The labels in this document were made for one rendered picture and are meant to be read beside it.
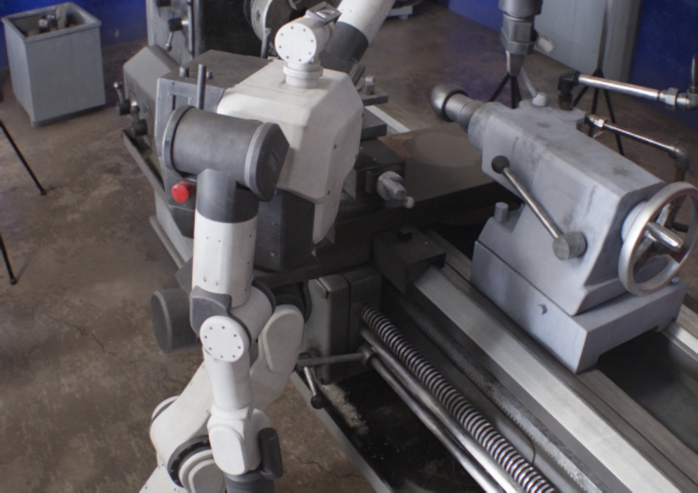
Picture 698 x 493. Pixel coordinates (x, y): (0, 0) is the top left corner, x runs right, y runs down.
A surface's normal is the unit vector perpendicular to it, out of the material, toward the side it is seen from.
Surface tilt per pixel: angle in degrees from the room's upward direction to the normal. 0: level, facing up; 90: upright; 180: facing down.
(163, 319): 83
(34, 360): 0
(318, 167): 85
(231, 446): 85
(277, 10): 90
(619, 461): 36
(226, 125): 22
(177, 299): 15
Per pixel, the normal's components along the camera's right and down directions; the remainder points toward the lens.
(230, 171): -0.30, 0.69
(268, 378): 0.48, 0.48
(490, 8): -0.87, 0.25
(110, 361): 0.03, -0.84
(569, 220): -0.84, 0.03
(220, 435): -0.27, 0.44
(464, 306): -0.49, -0.54
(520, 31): -0.03, 0.54
